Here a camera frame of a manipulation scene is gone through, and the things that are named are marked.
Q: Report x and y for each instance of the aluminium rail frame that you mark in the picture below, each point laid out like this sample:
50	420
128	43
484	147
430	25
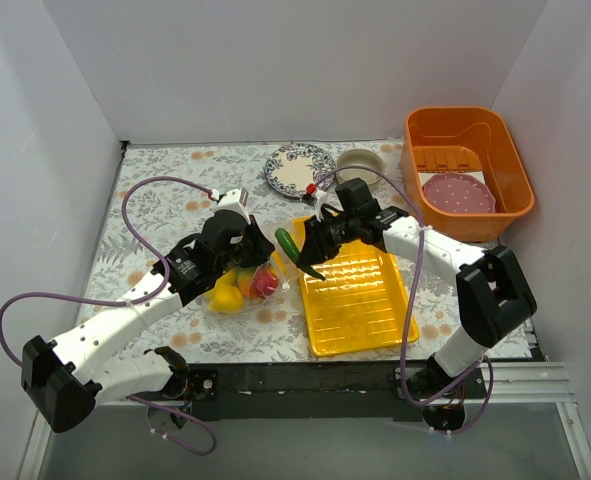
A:
528	427

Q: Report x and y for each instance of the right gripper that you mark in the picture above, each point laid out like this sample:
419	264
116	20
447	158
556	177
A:
313	240

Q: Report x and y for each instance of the red pomegranate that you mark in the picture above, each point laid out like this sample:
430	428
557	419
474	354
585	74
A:
265	283

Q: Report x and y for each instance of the clear zip top bag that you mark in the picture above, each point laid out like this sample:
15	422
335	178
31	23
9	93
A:
286	283

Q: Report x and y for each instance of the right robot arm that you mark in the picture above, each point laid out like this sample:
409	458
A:
494	297

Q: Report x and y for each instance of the yellow pear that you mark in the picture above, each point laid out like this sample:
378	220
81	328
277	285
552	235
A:
225	299

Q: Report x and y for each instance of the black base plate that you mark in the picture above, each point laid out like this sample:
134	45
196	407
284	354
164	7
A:
364	389

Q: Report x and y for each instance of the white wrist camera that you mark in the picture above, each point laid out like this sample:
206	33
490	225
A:
316	197
236	201

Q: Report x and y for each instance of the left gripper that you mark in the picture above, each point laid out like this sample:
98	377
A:
257	245

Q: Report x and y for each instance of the pink dotted plate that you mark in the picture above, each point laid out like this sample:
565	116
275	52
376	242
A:
458	193

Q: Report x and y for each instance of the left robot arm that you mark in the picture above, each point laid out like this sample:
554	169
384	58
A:
69	375

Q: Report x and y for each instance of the blue floral plate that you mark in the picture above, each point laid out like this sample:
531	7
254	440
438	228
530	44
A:
291	168

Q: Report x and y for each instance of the orange plastic basin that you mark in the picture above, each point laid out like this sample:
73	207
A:
472	143

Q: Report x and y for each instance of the green red mango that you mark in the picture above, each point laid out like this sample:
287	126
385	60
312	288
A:
244	279

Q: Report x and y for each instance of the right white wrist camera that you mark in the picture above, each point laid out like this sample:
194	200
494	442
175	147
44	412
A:
316	197

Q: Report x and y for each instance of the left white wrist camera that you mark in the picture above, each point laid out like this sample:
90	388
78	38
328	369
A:
236	201

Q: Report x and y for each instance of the yellow plastic tray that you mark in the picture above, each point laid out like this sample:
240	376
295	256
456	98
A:
360	305

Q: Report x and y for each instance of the green chili pepper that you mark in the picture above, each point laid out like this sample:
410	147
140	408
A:
290	248

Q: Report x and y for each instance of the beige ceramic bowl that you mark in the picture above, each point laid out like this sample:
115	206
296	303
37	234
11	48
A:
359	163

